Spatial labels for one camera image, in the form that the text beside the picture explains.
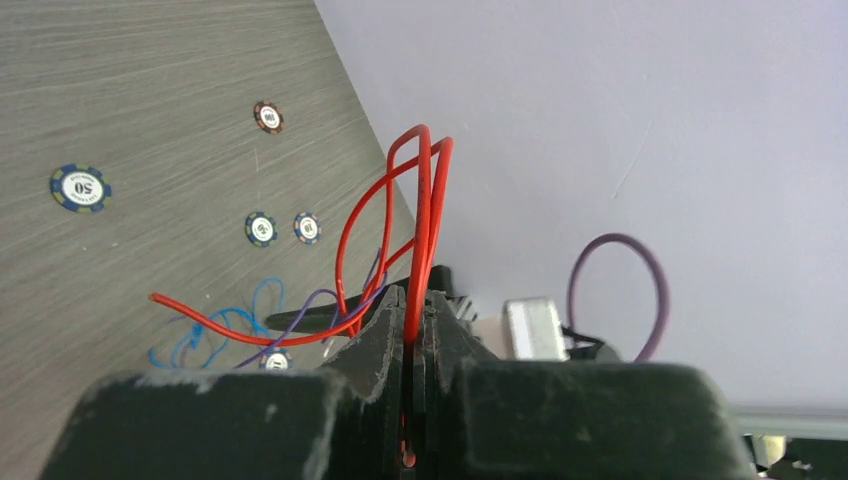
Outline red blue purple wires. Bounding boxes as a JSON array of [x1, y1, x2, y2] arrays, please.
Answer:
[[146, 124, 456, 468]]

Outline red poker chip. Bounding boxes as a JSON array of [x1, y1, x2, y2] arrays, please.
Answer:
[[253, 101, 285, 134]]

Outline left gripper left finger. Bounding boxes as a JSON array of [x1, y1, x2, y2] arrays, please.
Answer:
[[41, 286, 405, 479]]

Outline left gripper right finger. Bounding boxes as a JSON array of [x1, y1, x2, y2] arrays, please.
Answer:
[[423, 293, 754, 479]]

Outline poker chip right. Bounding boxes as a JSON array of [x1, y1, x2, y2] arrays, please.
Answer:
[[293, 212, 322, 245]]

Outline poker chip lower middle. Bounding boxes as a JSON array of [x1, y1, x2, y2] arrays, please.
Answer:
[[260, 348, 293, 370]]

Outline poker chip top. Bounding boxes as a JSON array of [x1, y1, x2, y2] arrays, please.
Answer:
[[49, 164, 113, 213]]

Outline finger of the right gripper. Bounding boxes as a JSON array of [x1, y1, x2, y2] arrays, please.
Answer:
[[264, 265, 454, 333]]

